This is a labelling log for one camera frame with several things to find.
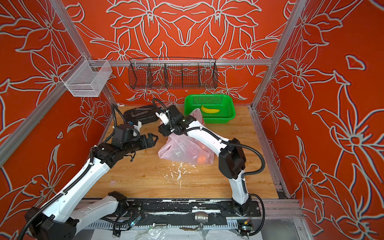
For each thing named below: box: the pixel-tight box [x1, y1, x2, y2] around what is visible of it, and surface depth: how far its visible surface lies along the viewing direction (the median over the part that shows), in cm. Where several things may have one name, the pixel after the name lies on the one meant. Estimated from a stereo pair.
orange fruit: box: [197, 155, 207, 165], surface depth 85 cm
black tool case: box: [123, 105, 159, 124], surface depth 109 cm
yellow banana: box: [201, 105, 220, 114], surface depth 115 cm
